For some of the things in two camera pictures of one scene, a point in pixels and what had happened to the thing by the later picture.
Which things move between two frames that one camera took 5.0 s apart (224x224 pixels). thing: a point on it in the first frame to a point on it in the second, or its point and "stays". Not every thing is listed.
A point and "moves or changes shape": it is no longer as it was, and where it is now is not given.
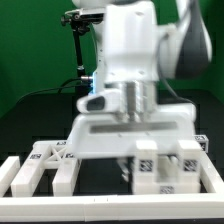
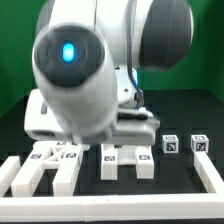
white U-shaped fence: [157, 207] stays
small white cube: [146, 161] to [108, 162]
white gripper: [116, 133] to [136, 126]
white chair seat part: [167, 174] moves or changes shape
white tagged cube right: [203, 141] stays
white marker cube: [188, 161] to [145, 165]
